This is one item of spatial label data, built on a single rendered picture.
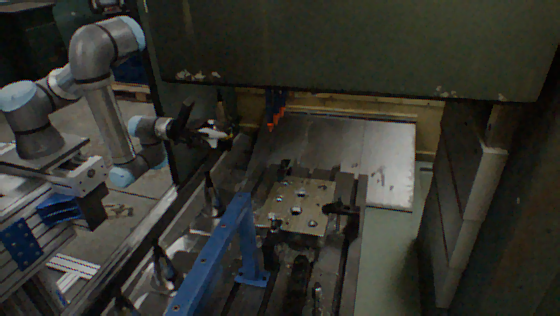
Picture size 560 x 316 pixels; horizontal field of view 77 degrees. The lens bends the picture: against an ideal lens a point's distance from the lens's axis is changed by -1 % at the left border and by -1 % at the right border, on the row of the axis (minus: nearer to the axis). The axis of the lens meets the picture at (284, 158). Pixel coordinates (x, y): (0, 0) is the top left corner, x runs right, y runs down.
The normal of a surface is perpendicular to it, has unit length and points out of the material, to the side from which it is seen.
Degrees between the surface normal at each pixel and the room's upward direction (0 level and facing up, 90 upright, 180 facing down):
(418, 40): 90
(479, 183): 90
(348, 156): 24
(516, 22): 90
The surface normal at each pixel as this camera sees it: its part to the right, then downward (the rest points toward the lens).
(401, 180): -0.14, -0.55
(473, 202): -0.25, 0.53
